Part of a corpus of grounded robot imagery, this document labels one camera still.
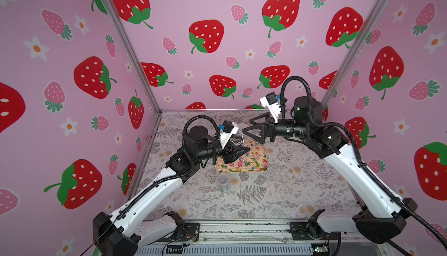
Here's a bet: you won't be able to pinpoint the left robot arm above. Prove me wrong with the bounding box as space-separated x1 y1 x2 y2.
93 115 250 256

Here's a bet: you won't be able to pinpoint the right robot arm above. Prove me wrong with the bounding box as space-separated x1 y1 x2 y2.
243 76 447 255

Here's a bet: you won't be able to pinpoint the candies on tray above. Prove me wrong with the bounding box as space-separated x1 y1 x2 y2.
222 145 269 172

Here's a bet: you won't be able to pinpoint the clear jar blue candies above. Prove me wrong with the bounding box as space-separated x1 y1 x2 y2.
217 173 229 192

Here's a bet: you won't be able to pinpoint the floral rectangular tray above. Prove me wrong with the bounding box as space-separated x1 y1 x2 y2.
215 140 269 173

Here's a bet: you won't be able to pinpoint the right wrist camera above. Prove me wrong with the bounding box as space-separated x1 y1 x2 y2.
260 91 282 123

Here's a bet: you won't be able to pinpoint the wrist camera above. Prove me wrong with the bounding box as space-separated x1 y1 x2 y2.
219 121 239 148
260 91 282 123

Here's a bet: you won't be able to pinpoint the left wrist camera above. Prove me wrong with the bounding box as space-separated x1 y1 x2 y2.
219 121 239 148

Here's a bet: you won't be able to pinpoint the aluminium front rail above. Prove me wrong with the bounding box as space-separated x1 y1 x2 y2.
101 219 393 256

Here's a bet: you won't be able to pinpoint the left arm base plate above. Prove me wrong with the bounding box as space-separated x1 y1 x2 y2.
157 222 200 242

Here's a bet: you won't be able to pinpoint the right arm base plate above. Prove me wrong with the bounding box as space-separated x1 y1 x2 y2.
289 222 338 241

